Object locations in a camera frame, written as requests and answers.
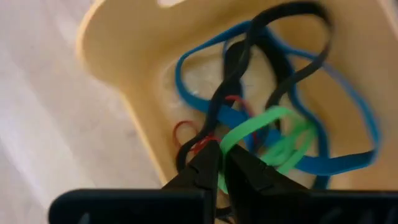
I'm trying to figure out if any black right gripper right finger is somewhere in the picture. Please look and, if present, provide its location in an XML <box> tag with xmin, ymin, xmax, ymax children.
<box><xmin>222</xmin><ymin>144</ymin><xmax>312</xmax><ymax>224</ymax></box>

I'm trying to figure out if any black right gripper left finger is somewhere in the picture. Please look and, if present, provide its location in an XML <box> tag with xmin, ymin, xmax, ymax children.
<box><xmin>163</xmin><ymin>140</ymin><xmax>222</xmax><ymax>191</ymax></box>

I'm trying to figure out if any red piece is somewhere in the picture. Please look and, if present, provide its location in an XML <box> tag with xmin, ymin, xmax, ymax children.
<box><xmin>172</xmin><ymin>95</ymin><xmax>259</xmax><ymax>156</ymax></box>

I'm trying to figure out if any green rubber band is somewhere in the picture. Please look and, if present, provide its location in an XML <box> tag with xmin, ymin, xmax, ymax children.
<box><xmin>217</xmin><ymin>105</ymin><xmax>318</xmax><ymax>194</ymax></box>

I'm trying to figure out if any black rubber band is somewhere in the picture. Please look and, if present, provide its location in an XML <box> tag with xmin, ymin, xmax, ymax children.
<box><xmin>175</xmin><ymin>1</ymin><xmax>332</xmax><ymax>174</ymax></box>
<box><xmin>223</xmin><ymin>39</ymin><xmax>295</xmax><ymax>134</ymax></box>

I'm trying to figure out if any yellow plastic bin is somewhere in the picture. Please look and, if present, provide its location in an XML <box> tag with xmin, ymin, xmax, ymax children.
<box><xmin>76</xmin><ymin>0</ymin><xmax>398</xmax><ymax>191</ymax></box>

